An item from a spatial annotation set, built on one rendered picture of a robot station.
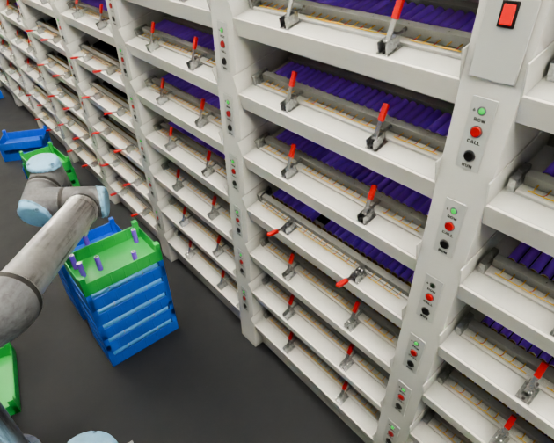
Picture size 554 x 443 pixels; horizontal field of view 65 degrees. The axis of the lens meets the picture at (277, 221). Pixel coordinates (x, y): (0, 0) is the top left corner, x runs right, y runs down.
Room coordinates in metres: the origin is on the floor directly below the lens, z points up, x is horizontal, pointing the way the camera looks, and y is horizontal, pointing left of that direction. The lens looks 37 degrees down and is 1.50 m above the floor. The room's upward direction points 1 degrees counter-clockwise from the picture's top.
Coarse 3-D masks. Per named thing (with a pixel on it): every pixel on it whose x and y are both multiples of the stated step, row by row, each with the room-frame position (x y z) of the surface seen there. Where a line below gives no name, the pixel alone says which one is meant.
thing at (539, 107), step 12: (552, 48) 0.63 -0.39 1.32; (540, 60) 0.61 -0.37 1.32; (552, 60) 0.64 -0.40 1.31; (528, 72) 0.59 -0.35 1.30; (540, 72) 0.62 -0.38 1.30; (552, 72) 0.61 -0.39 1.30; (528, 84) 0.60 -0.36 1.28; (540, 84) 0.61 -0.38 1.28; (552, 84) 0.61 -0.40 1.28; (528, 96) 0.59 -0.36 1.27; (540, 96) 0.59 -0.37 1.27; (552, 96) 0.58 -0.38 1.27; (528, 108) 0.59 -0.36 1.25; (540, 108) 0.57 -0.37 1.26; (552, 108) 0.56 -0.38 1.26; (516, 120) 0.60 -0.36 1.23; (528, 120) 0.59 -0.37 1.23; (540, 120) 0.58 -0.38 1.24; (552, 120) 0.56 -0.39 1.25; (552, 132) 0.56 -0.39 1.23
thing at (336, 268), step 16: (256, 192) 1.16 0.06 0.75; (272, 192) 1.18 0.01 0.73; (256, 208) 1.12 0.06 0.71; (272, 224) 1.04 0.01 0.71; (320, 224) 1.01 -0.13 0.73; (288, 240) 0.98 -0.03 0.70; (304, 240) 0.96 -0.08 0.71; (304, 256) 0.94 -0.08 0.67; (320, 256) 0.89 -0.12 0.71; (336, 256) 0.89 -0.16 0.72; (336, 272) 0.83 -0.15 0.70; (352, 288) 0.79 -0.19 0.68; (368, 288) 0.77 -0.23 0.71; (368, 304) 0.76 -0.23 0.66; (384, 304) 0.72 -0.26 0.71; (400, 304) 0.71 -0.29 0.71; (400, 320) 0.67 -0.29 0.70
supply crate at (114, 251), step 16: (112, 240) 1.32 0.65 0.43; (128, 240) 1.36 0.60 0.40; (144, 240) 1.35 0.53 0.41; (80, 256) 1.24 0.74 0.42; (112, 256) 1.26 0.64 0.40; (128, 256) 1.26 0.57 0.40; (144, 256) 1.20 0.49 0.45; (160, 256) 1.24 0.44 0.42; (96, 272) 1.17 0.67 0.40; (112, 272) 1.12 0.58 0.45; (128, 272) 1.15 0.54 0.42; (80, 288) 1.07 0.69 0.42; (96, 288) 1.08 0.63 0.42
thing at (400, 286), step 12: (276, 204) 1.10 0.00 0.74; (288, 216) 1.05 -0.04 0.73; (300, 216) 1.03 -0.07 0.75; (300, 228) 1.00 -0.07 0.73; (312, 228) 0.98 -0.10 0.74; (324, 240) 0.93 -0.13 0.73; (336, 240) 0.92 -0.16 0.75; (336, 252) 0.89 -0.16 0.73; (348, 252) 0.87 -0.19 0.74; (348, 264) 0.84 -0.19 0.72; (360, 264) 0.84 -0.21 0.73; (372, 264) 0.82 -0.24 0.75; (372, 276) 0.79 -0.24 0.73; (384, 276) 0.78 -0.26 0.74; (384, 288) 0.75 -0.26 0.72; (396, 288) 0.75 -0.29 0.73; (408, 288) 0.73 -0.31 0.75
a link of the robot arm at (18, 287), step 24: (72, 192) 1.01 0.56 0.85; (96, 192) 1.02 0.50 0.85; (72, 216) 0.86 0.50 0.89; (96, 216) 0.96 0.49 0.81; (48, 240) 0.72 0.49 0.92; (72, 240) 0.78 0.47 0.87; (24, 264) 0.62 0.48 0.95; (48, 264) 0.65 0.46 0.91; (0, 288) 0.52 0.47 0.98; (24, 288) 0.54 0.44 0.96; (0, 312) 0.49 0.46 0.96; (24, 312) 0.51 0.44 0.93; (0, 336) 0.47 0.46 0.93
